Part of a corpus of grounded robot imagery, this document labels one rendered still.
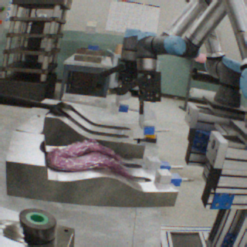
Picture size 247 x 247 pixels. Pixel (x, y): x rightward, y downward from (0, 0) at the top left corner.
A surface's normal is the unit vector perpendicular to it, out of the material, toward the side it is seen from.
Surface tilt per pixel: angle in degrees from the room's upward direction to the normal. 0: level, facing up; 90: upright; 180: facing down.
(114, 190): 90
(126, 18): 90
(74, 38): 90
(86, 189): 90
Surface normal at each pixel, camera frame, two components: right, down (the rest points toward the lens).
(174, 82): 0.06, 0.26
